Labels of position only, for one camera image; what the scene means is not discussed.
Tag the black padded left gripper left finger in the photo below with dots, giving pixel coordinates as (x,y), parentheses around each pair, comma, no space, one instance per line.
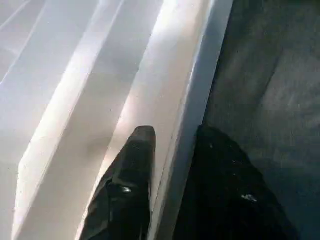
(125,187)

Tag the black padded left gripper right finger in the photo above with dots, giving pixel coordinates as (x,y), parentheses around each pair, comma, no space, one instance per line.
(225,195)

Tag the white plastic table top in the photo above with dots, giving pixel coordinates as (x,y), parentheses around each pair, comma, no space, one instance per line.
(75,75)

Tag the black work mat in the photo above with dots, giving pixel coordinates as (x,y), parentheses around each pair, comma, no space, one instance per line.
(275,75)

